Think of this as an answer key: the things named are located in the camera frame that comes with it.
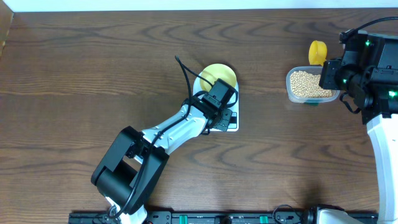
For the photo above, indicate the clear plastic container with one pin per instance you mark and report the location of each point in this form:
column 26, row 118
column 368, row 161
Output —
column 314, row 70

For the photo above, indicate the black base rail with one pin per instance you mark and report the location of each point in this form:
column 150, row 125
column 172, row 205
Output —
column 164, row 217

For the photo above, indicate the white digital kitchen scale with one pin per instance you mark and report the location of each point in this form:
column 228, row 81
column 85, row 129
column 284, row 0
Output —
column 234, row 120

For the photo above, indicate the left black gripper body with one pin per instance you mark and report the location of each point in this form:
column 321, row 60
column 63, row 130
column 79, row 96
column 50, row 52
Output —
column 222, row 120

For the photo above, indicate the soybeans in container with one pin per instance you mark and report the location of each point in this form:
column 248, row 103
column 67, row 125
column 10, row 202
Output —
column 306, row 85

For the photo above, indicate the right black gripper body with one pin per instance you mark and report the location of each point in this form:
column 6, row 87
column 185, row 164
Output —
column 335, row 76

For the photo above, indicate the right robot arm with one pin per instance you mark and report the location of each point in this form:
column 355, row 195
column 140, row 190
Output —
column 367, row 72

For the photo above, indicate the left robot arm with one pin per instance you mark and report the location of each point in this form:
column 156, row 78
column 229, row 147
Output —
column 130, row 169

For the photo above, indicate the pale yellow bowl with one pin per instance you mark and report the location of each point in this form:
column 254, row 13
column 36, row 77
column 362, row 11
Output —
column 210, row 74

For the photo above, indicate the yellow measuring scoop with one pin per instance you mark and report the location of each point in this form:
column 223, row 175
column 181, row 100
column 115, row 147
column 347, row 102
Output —
column 317, row 53

